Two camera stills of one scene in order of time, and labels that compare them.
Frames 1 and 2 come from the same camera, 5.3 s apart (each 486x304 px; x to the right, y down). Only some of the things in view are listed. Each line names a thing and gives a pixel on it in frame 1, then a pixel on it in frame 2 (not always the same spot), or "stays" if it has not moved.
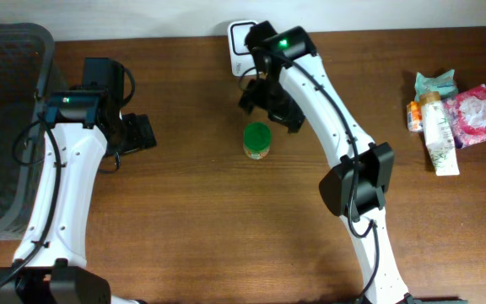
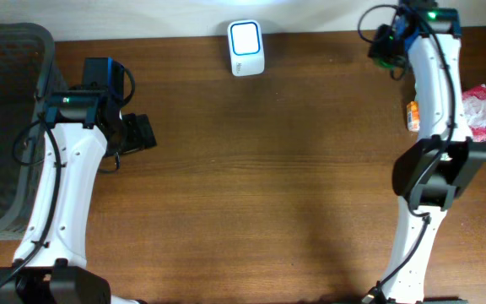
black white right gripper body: [272, 96] → [380, 49]
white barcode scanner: [240, 56] stays
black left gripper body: [133, 133] stays
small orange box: [414, 116] stays
